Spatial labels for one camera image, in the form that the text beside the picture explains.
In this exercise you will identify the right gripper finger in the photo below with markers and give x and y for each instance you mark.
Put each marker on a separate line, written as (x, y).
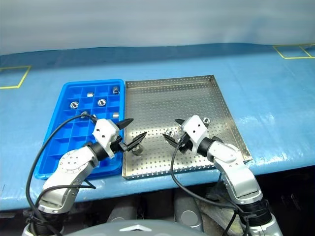
(171, 140)
(180, 122)

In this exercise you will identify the grey robot torso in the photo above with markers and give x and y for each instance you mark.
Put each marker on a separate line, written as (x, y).
(110, 229)

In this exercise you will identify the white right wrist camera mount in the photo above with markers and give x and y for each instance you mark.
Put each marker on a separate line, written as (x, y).
(194, 127)

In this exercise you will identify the grey rounded shape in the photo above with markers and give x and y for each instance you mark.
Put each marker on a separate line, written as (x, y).
(187, 211)
(121, 214)

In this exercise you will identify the perforated metal tray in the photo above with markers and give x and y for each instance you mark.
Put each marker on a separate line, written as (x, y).
(172, 103)

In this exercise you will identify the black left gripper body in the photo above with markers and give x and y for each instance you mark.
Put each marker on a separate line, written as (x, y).
(118, 145)

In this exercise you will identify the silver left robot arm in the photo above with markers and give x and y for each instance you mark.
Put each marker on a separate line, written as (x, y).
(71, 164)

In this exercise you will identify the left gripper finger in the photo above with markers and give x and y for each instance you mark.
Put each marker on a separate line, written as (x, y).
(136, 142)
(124, 123)

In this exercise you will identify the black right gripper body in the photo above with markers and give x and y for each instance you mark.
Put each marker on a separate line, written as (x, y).
(185, 143)

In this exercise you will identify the blue compartment tray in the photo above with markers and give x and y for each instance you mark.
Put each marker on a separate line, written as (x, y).
(71, 137)

